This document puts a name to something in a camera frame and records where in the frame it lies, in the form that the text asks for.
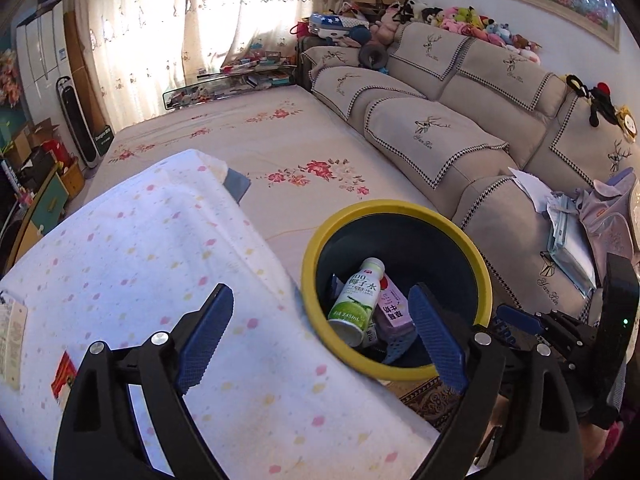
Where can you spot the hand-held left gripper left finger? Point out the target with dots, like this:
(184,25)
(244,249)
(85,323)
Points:
(205,340)

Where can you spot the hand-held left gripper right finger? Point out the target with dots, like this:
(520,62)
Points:
(440,345)

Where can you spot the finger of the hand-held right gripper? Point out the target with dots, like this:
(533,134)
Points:
(515,317)

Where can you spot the pink strawberry milk carton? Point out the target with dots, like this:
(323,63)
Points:
(395,315)

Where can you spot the plastic bottle with green label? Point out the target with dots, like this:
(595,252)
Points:
(357,300)

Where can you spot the yellow-rimmed dark trash bin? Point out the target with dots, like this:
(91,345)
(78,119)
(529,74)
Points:
(400,240)

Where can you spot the patterned brown rug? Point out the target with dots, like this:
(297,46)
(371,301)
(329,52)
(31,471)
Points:
(432,402)

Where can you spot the spotted white tablecloth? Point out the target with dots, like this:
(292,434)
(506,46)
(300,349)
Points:
(150,260)

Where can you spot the pile of white papers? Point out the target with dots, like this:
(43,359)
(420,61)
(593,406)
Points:
(560,230)

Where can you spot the lilac backpack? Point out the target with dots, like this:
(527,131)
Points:
(612,215)

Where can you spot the red white blue wrapper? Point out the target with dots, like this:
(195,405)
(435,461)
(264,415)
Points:
(62,375)

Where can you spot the beige carton with plant print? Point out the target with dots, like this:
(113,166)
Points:
(10,340)

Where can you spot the beige sofa with deer print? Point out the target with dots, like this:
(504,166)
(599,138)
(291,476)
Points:
(425,125)

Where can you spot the yellow lion plush toy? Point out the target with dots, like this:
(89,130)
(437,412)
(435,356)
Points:
(629,122)

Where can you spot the teal wooden television stand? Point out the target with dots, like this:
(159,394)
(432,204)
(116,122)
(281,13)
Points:
(35,210)

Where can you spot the black red plush toy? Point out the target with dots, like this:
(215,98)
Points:
(592,97)

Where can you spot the glass coffee table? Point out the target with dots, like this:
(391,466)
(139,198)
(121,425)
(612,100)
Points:
(225,87)

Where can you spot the black white tower fan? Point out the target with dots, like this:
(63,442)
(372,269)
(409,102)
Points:
(77,120)

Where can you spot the open cardboard boxes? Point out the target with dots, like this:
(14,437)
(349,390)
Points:
(35,147)

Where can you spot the grey neck pillow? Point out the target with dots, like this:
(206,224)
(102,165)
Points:
(372,55)

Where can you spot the row of plush toys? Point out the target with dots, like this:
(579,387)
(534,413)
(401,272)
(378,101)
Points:
(465,22)

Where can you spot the pink artificial flowers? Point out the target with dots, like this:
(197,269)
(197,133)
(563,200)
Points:
(10,80)

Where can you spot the embroidered sheer curtains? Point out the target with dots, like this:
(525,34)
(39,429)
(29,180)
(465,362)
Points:
(200,15)

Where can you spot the blue star-print bag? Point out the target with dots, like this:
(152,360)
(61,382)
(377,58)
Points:
(330,25)

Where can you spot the white standing air conditioner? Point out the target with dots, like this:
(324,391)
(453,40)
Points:
(42,40)

